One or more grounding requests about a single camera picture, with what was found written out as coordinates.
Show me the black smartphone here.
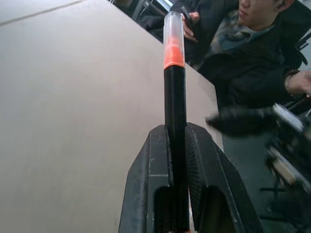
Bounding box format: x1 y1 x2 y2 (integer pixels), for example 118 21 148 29
179 6 199 43

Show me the person in black jacket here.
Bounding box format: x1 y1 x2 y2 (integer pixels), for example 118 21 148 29
136 0 311 115

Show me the black orange highlighter pen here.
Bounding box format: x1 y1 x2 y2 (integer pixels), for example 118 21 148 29
163 11 190 233

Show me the person's left hand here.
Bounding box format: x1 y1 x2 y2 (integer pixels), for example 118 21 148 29
286 71 311 97

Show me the dark beaded bracelet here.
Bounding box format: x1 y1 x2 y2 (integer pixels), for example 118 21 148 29
283 68 301 98

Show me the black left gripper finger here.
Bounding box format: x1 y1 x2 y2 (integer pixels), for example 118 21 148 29
185 122 264 233
205 106 279 139
118 124 177 233

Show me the person's right hand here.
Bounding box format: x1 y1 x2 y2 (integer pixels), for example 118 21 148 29
182 11 201 42

